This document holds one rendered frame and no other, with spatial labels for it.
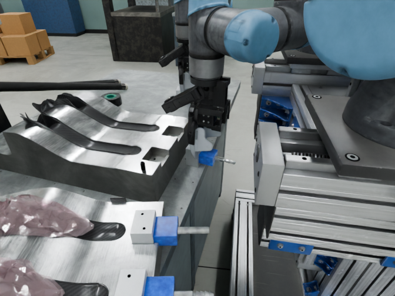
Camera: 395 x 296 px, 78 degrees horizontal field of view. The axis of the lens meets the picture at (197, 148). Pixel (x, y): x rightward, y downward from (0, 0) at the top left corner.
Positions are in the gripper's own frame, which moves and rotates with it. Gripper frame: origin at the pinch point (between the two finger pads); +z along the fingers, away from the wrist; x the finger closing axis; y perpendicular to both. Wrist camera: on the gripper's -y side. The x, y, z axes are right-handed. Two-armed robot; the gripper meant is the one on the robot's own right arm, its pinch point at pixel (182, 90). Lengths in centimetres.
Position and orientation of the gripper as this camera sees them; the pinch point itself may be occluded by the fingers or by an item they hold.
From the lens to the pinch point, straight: 102.5
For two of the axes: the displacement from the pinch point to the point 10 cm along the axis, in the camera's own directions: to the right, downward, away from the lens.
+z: 0.0, 8.2, 5.7
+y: 10.0, 0.4, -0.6
